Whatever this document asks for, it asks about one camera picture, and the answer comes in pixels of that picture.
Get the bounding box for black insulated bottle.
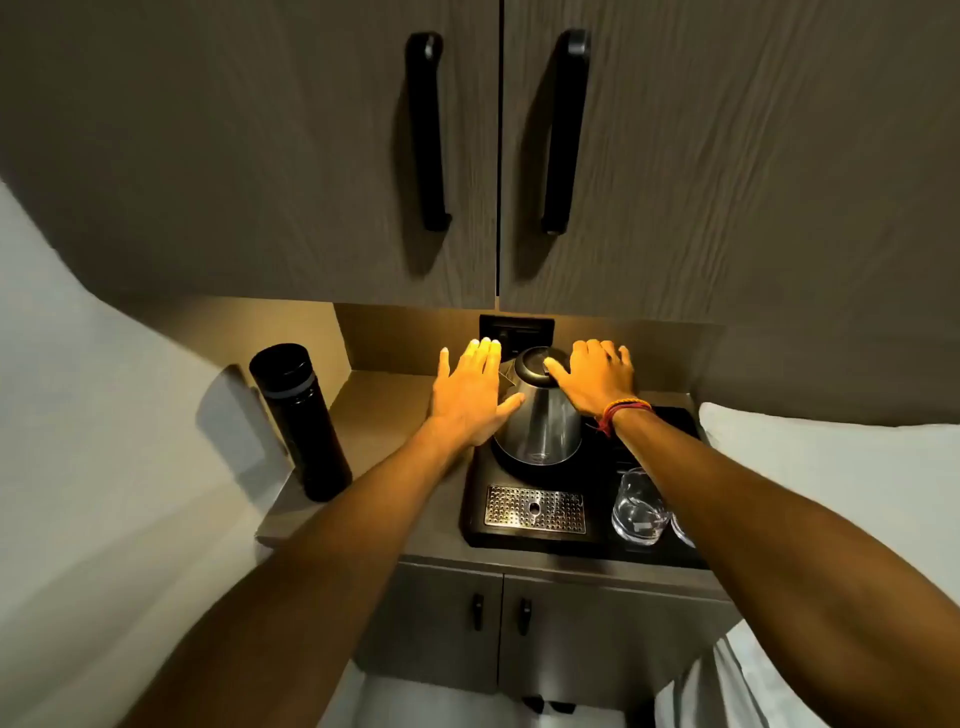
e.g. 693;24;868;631
248;342;354;504

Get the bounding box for brown wooden wall cabinet door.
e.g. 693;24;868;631
499;0;960;429
0;0;501;310

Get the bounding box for person's left hand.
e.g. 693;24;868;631
428;337;526;451

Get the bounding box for person's left forearm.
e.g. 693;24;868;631
120;417;481;728

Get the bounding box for stainless steel electric kettle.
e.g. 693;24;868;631
492;345;585;467

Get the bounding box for black wall socket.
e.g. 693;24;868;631
478;314;557;363

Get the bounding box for perforated metal drip grate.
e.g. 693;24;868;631
483;485;588;536

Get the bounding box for long black cabinet handle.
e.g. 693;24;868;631
540;27;592;237
404;30;454;234

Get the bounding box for white pillow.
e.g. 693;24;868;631
697;402;960;610

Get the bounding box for white bed sheet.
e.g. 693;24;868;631
651;619;830;728

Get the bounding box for black serving tray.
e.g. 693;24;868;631
459;405;711;571

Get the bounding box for grey base cabinet door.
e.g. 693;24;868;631
352;561;505;696
498;573;742;711

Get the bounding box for person's right hand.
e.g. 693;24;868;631
543;339;639;420

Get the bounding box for red and orange thread bracelet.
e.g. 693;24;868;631
596;397;654;439

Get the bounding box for person's right forearm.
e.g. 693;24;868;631
611;407;960;728

